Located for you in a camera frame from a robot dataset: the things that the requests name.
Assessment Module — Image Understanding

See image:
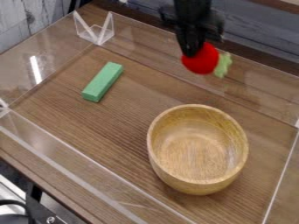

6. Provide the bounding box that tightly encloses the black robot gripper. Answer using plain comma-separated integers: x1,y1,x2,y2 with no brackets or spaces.
157,0,226,57

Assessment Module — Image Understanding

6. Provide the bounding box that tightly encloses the red plush strawberry toy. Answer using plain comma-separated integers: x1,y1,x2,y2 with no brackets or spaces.
181,42,232,79

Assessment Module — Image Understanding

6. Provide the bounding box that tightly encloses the green rectangular foam block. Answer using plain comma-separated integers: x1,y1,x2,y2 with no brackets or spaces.
81,62,124,102

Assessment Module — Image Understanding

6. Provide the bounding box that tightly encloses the light wooden bowl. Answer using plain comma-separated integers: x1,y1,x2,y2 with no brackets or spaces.
145,104,248,195

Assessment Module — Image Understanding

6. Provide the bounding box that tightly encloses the clear acrylic tray enclosure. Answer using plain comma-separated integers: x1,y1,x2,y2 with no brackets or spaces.
0,13,299,224

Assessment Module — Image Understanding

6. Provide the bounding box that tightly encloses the black metal table bracket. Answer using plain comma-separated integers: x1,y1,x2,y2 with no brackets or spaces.
25,183,68,224

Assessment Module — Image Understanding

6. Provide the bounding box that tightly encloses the black cable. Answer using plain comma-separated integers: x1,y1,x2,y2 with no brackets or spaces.
0,199,40,224

